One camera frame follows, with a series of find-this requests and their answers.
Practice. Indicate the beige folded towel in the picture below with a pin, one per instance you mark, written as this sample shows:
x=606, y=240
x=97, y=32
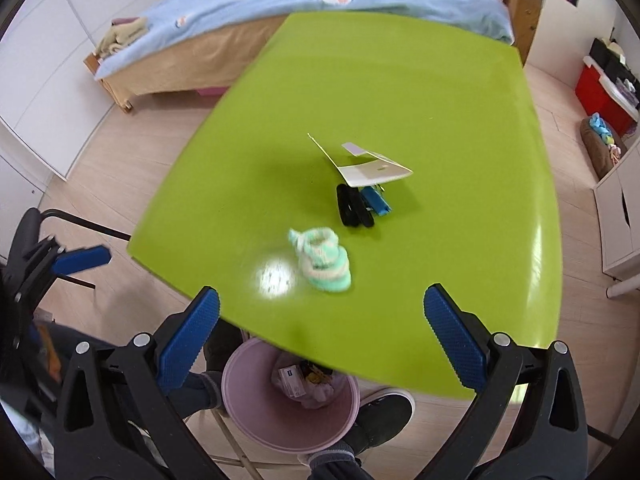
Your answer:
x=120, y=37

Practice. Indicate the beige bed skirt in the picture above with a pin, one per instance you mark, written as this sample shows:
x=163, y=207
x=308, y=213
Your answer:
x=200, y=60

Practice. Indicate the red storage bin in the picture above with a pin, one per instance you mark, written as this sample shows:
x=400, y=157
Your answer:
x=597, y=90

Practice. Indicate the white cardboard box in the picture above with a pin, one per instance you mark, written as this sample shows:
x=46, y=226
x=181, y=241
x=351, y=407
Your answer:
x=292, y=382

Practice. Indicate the person's right shoe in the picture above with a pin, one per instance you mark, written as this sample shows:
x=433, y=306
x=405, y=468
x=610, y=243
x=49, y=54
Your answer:
x=385, y=420

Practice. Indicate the person's left shoe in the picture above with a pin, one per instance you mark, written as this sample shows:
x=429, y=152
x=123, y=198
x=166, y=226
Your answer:
x=220, y=345

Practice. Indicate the pink crumpled bag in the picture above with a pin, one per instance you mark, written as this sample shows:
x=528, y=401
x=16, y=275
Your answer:
x=320, y=394

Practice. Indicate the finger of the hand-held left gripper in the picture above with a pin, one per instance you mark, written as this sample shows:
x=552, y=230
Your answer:
x=82, y=259

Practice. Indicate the white wardrobe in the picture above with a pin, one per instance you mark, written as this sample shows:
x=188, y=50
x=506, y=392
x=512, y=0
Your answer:
x=30, y=85

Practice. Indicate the bed with blue blanket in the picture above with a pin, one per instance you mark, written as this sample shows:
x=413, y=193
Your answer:
x=527, y=15

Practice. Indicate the white card tag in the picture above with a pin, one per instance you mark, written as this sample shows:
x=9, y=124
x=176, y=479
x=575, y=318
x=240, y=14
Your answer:
x=372, y=172

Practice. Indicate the black metal chair frame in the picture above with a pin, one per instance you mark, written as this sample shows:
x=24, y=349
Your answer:
x=90, y=222

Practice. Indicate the green striped sock roll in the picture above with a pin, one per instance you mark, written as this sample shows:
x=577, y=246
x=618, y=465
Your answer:
x=325, y=260

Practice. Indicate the white pole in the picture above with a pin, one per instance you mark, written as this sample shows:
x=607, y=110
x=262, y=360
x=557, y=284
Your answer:
x=625, y=285

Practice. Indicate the blue clip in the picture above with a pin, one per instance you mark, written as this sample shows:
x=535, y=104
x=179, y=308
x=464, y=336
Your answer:
x=377, y=202

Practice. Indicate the person's right leg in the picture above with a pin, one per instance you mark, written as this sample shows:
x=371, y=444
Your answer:
x=335, y=467

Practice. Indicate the pink trash bin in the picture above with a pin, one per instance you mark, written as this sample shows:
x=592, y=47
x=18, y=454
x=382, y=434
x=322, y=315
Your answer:
x=280, y=435

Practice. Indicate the blue printed blanket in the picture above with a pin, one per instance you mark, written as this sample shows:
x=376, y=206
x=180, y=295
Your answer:
x=250, y=0

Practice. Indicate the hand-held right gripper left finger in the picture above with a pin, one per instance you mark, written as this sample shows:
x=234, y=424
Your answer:
x=187, y=340

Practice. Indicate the person's shoe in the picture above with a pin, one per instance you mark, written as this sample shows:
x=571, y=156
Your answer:
x=385, y=420
x=220, y=345

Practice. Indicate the person's leg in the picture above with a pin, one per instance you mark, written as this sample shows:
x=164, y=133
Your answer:
x=335, y=467
x=197, y=395

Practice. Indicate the green table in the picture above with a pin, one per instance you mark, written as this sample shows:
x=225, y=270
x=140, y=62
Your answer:
x=375, y=85

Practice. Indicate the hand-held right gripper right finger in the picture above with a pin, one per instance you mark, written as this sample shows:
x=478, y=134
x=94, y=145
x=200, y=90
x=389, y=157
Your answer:
x=455, y=340

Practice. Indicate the pink box under bed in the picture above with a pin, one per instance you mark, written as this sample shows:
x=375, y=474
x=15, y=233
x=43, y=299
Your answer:
x=212, y=91

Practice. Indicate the black folded sock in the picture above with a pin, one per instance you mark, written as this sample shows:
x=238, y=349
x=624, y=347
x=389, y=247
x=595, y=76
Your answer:
x=350, y=207

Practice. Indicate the white shelf unit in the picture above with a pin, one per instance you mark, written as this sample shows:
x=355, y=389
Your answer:
x=550, y=35

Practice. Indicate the blue and yellow toys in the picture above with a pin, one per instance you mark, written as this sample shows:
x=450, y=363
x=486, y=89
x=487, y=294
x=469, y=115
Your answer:
x=600, y=127

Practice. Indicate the white drawer cabinet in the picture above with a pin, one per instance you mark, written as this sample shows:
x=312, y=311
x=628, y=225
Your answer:
x=620, y=220

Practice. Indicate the person's left leg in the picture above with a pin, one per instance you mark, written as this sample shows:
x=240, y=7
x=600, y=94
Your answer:
x=197, y=395

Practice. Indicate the black bags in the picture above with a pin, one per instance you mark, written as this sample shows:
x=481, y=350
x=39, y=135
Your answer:
x=607, y=57

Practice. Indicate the brown basket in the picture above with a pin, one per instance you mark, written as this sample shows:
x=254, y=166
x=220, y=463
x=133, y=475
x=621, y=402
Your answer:
x=595, y=155

